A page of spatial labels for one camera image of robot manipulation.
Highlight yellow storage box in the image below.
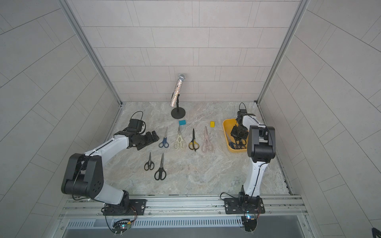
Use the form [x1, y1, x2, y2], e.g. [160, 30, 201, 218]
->
[223, 119, 249, 153]

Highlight black handled scissors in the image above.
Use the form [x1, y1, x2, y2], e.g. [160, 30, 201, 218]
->
[234, 137, 247, 149]

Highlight dark blue handled scissors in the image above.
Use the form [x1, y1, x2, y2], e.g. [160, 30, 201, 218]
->
[226, 133, 236, 149]

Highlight small black scissors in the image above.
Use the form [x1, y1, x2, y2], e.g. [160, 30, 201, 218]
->
[144, 153, 155, 171]

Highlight pink kitchen scissors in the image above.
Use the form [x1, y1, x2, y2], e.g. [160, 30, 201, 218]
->
[201, 127, 213, 153]

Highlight large black steel scissors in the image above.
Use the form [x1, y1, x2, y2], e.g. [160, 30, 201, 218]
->
[154, 153, 167, 180]

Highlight beige kitchen scissors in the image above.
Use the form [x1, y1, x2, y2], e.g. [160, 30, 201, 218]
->
[174, 126, 186, 150]

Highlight black yellow scissors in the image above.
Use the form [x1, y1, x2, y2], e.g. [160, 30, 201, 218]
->
[189, 129, 199, 151]

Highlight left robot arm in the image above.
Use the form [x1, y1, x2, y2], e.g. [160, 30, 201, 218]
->
[61, 131, 159, 207]

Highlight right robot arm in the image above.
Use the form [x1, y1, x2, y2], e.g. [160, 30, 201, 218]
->
[231, 109, 276, 204]

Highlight black microphone stand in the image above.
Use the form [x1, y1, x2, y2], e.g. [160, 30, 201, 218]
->
[171, 94, 186, 119]

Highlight glitter microphone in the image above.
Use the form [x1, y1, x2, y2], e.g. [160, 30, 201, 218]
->
[170, 73, 186, 107]

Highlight left circuit board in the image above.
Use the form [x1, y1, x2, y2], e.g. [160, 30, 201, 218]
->
[113, 219, 132, 235]

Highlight circuit board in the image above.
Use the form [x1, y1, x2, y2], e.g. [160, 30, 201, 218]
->
[113, 219, 132, 235]
[241, 215, 258, 233]

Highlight right circuit board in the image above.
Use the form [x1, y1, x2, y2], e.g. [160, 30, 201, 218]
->
[241, 215, 258, 233]

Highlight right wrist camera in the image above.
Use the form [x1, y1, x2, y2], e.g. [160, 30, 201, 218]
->
[237, 109, 247, 121]

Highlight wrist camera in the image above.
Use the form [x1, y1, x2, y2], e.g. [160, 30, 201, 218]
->
[126, 119, 146, 134]
[237, 109, 247, 121]

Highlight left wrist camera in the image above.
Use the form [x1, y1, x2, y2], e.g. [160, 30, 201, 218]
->
[126, 119, 146, 134]

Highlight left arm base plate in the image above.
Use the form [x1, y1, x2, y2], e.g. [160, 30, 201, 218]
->
[101, 199, 147, 216]

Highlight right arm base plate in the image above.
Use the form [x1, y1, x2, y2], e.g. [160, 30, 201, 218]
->
[223, 196, 266, 214]

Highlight aluminium rail frame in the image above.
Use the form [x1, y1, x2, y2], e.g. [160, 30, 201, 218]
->
[58, 194, 308, 219]

